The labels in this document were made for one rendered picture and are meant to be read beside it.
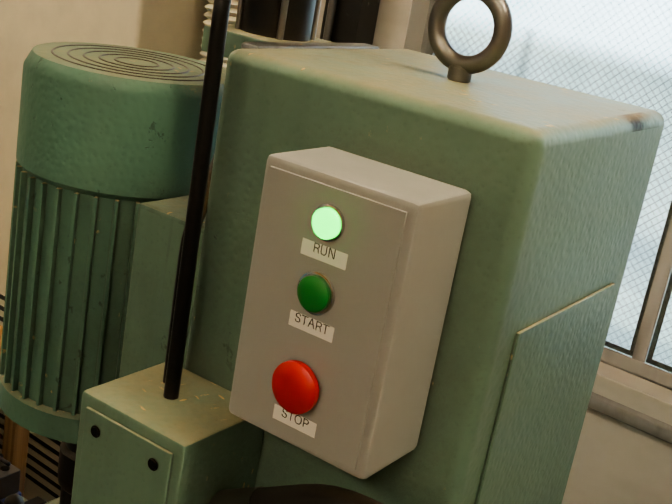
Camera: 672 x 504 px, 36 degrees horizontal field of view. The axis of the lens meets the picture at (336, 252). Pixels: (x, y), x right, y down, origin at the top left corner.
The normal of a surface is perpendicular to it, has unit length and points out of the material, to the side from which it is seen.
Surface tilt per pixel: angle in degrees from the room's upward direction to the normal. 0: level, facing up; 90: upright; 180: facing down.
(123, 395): 0
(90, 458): 90
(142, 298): 90
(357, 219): 90
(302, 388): 87
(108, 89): 63
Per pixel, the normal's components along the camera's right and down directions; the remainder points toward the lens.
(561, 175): 0.80, 0.31
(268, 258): -0.57, 0.16
